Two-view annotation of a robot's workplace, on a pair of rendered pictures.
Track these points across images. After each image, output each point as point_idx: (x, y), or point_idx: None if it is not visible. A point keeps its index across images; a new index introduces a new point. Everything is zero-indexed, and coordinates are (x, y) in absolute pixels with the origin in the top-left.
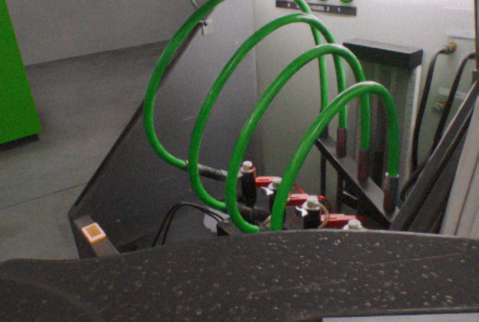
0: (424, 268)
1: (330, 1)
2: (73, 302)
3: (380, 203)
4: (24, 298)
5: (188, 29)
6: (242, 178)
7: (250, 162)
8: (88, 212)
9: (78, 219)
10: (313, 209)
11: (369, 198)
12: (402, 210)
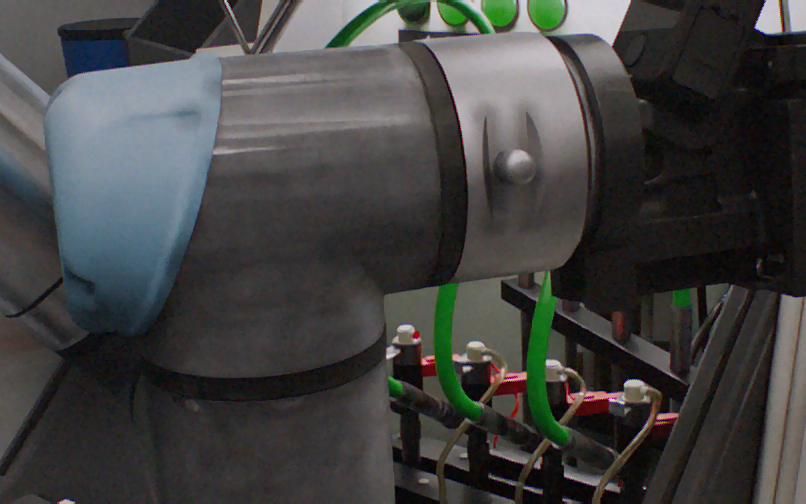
0: None
1: (516, 29)
2: (788, 31)
3: (663, 363)
4: (776, 32)
5: None
6: (397, 359)
7: (411, 326)
8: (31, 488)
9: (13, 502)
10: (556, 380)
11: (643, 360)
12: (716, 332)
